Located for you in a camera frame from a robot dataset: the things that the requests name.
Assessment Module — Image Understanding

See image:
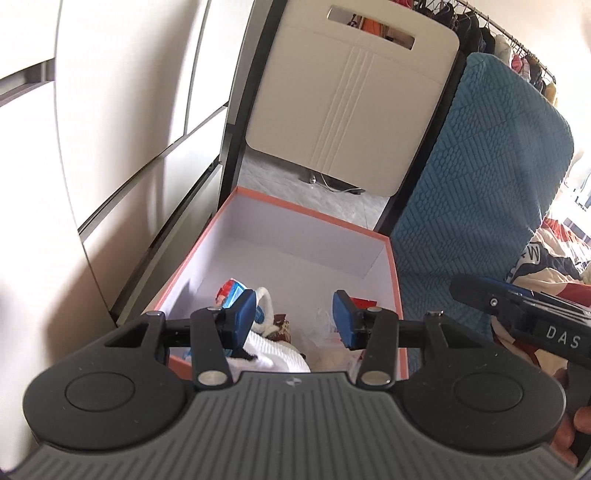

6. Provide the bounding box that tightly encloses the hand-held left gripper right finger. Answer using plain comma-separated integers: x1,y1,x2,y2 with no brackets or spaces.
332,290,482,389

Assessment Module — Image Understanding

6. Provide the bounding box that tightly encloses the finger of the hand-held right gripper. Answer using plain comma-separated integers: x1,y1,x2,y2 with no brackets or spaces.
449,273,539,326

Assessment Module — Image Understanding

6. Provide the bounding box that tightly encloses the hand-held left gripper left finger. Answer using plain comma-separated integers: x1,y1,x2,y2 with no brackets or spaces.
105,289,257,389

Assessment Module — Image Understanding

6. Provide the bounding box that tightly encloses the white knit glove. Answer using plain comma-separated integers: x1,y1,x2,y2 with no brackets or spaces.
225,286,312,376

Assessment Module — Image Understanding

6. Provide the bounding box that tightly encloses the pink cardboard box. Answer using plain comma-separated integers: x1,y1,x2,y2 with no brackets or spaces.
151,186,410,383

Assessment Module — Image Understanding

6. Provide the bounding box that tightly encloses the person's right hand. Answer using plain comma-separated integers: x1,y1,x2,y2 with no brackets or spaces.
551,367,591,468

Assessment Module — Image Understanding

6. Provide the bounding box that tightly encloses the clear plastic bag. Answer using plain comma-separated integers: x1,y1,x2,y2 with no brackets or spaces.
299,305,366,376

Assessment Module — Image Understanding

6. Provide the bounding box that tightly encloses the blue snack packet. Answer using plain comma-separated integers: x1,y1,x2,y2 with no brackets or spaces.
185,278,269,361

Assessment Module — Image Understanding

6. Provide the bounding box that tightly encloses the cream red striped blanket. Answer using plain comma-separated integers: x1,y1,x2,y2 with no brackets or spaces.
489,215,591,372

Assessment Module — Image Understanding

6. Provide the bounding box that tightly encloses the white black printed cloth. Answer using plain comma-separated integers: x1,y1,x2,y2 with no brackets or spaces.
505,237,583,283

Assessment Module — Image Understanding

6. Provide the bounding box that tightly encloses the blue quilted blanket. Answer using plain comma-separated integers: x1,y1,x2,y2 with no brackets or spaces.
387,52,576,370

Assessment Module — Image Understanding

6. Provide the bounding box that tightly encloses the white wardrobe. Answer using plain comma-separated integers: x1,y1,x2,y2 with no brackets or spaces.
0,0,262,333

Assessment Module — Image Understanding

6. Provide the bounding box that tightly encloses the clothes rack with clothes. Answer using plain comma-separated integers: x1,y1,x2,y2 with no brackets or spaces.
406,0,560,108

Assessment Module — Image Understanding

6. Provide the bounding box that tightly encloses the white cable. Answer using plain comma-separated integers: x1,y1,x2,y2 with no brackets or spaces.
305,170,366,195

